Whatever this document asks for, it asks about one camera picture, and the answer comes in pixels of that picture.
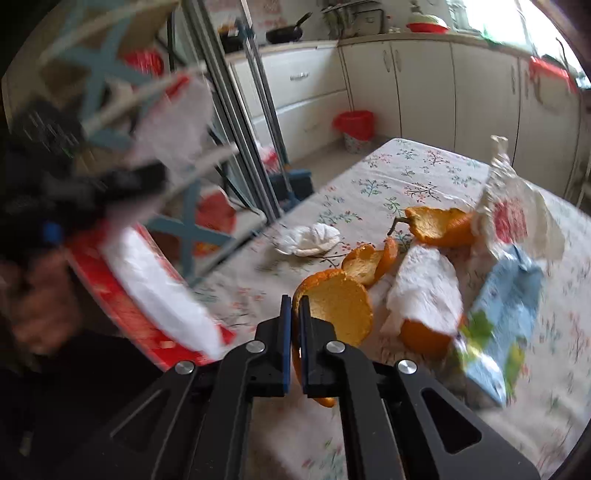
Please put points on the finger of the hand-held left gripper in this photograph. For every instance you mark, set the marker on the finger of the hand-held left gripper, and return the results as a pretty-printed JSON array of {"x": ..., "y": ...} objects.
[{"x": 131, "y": 182}]

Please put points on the red bin with white bag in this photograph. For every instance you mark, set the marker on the red bin with white bag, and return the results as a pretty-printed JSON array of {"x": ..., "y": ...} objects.
[{"x": 138, "y": 272}]

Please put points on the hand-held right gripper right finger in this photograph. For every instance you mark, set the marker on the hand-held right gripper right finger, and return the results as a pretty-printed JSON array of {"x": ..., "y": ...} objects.
[{"x": 304, "y": 344}]

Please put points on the orange peel cup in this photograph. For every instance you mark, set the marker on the orange peel cup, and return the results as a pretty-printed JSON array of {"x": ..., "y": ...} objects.
[{"x": 422, "y": 339}]

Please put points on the large round orange peel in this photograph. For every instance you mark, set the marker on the large round orange peel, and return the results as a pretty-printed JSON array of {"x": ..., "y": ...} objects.
[{"x": 337, "y": 309}]

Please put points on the floral tablecloth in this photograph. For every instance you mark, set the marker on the floral tablecloth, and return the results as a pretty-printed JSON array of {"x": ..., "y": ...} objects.
[{"x": 369, "y": 194}]

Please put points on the small curled orange peel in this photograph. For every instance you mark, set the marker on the small curled orange peel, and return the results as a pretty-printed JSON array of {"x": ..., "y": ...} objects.
[{"x": 364, "y": 265}]

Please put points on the black frying pan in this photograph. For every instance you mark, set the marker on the black frying pan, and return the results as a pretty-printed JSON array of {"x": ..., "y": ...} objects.
[{"x": 284, "y": 34}]

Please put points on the small bin with red bag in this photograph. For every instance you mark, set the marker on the small bin with red bag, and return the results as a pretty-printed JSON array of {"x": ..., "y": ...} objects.
[{"x": 353, "y": 124}]

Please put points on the white plastic bag red print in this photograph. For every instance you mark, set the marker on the white plastic bag red print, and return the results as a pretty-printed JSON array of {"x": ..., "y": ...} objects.
[{"x": 508, "y": 217}]

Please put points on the large white paper towel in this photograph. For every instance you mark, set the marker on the large white paper towel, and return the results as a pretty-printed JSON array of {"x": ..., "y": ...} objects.
[{"x": 425, "y": 290}]

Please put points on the cream kitchen cabinets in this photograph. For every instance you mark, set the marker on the cream kitchen cabinets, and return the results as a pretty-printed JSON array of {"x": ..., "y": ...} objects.
[{"x": 415, "y": 92}]

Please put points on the blue drink carton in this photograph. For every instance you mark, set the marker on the blue drink carton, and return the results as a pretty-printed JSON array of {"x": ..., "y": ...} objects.
[{"x": 503, "y": 318}]

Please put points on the orange peel with stem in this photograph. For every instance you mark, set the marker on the orange peel with stem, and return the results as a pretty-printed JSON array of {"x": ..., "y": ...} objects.
[{"x": 438, "y": 228}]

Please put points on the crumpled white tissue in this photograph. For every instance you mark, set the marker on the crumpled white tissue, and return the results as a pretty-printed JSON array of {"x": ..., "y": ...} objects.
[{"x": 314, "y": 237}]

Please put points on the red plastic basin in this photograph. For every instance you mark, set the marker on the red plastic basin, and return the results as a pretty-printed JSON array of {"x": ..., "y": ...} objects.
[{"x": 427, "y": 26}]

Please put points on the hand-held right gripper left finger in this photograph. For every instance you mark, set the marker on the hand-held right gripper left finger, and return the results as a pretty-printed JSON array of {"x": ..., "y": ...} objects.
[{"x": 286, "y": 341}]

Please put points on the person's left hand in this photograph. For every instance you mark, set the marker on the person's left hand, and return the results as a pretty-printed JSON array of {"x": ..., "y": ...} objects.
[{"x": 34, "y": 297}]

